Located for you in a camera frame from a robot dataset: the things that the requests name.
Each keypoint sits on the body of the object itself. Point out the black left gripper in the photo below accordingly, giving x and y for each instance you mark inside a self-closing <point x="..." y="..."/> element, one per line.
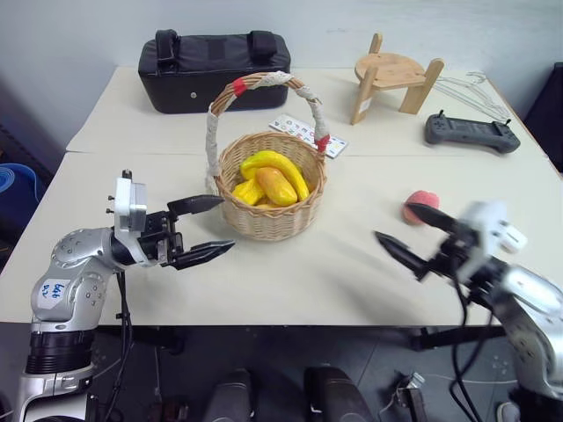
<point x="158" y="242"/>

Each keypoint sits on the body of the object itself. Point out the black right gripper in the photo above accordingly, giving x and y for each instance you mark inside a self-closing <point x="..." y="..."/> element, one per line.
<point x="457" y="246"/>

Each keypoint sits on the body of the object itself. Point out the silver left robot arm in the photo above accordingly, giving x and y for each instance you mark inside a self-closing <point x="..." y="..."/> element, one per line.
<point x="70" y="281"/>

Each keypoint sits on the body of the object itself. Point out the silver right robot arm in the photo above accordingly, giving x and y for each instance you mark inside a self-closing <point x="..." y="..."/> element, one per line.
<point x="528" y="299"/>

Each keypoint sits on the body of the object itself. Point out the pink peach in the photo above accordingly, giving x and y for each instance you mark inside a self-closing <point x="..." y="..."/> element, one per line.
<point x="424" y="198"/>

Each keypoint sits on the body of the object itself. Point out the yellow star fruit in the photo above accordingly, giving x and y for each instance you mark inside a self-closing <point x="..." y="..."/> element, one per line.
<point x="246" y="191"/>

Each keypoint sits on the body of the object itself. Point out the orange yellow mango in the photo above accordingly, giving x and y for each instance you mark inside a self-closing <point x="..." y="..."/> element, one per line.
<point x="275" y="184"/>

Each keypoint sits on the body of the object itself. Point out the yellow banana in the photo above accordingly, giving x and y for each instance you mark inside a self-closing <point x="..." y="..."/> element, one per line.
<point x="281" y="163"/>

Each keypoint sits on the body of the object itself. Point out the grey game controller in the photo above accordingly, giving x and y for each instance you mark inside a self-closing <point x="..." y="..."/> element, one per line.
<point x="470" y="132"/>

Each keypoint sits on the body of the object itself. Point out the white card with coloured pictures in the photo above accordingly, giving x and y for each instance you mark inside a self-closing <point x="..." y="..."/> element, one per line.
<point x="290" y="125"/>

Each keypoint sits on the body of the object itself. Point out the black fabric bag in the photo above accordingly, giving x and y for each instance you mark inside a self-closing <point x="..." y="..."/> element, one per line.
<point x="189" y="79"/>

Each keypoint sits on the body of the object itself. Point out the dark rounded shape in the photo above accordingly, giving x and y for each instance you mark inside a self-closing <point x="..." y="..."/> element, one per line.
<point x="334" y="395"/>
<point x="231" y="395"/>

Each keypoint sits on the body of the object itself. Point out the round wooden stand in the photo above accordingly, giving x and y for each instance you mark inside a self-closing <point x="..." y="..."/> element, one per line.
<point x="387" y="68"/>

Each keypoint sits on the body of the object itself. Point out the dark chair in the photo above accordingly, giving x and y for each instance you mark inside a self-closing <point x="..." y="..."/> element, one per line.
<point x="550" y="110"/>

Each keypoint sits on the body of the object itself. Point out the blue bin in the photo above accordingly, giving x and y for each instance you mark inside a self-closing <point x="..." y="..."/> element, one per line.
<point x="17" y="184"/>

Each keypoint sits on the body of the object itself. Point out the grey shoe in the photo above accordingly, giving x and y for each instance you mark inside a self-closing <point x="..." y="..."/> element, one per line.
<point x="508" y="413"/>

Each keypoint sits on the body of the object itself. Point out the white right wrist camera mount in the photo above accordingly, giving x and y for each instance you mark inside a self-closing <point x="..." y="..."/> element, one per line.
<point x="488" y="228"/>

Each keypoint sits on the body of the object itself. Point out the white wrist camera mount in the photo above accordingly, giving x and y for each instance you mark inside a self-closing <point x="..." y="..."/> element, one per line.
<point x="127" y="206"/>
<point x="488" y="228"/>

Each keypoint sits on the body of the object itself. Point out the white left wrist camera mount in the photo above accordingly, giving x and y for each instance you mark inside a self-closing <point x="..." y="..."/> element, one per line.
<point x="127" y="206"/>

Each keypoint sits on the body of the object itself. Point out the black metal floor bracket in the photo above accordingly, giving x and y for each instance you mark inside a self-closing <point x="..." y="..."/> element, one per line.
<point x="413" y="395"/>

